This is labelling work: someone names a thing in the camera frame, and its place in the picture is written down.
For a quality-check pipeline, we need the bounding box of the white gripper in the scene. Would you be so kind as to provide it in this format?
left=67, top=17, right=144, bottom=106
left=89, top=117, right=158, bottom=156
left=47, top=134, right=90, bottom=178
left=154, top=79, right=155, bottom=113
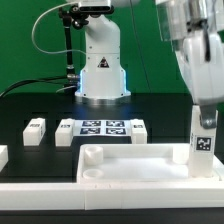
left=175, top=23, right=224, bottom=129

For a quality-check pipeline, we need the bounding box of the white desk top tray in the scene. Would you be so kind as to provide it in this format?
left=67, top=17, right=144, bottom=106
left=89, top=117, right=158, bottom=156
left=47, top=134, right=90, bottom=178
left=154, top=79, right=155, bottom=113
left=76, top=143, right=224, bottom=183

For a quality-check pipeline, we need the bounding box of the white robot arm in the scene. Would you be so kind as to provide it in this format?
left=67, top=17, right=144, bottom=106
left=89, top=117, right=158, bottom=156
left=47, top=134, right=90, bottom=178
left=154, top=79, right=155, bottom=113
left=66, top=0, right=224, bottom=129

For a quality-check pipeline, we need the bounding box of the fiducial marker sheet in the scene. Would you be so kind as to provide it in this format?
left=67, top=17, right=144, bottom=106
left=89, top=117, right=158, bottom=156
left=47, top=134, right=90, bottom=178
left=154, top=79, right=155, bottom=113
left=74, top=120, right=130, bottom=137

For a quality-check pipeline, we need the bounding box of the white front fence bar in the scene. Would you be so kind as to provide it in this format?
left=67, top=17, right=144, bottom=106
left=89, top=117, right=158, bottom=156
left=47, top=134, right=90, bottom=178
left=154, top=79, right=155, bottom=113
left=0, top=182, right=224, bottom=211

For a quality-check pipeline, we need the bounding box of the white fence bar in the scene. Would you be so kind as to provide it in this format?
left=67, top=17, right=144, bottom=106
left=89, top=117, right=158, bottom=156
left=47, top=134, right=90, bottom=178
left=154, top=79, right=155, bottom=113
left=0, top=182, right=224, bottom=211
left=0, top=145, right=8, bottom=172

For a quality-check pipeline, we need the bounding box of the white left fence bar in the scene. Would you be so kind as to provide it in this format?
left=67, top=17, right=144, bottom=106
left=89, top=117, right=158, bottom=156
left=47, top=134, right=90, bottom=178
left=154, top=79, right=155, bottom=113
left=0, top=145, right=8, bottom=172

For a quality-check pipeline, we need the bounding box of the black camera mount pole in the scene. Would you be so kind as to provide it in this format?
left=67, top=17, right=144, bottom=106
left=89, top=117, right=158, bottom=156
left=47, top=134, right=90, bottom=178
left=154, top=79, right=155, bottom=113
left=58, top=5, right=88, bottom=79

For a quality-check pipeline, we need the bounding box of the black cable bundle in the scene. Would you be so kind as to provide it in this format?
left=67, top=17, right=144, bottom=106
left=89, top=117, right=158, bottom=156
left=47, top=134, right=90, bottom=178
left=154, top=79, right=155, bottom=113
left=0, top=75, right=79, bottom=99

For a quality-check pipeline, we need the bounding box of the grey cable loop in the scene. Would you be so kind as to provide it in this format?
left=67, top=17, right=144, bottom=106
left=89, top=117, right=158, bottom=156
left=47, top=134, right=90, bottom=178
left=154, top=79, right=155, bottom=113
left=31, top=2, right=88, bottom=56

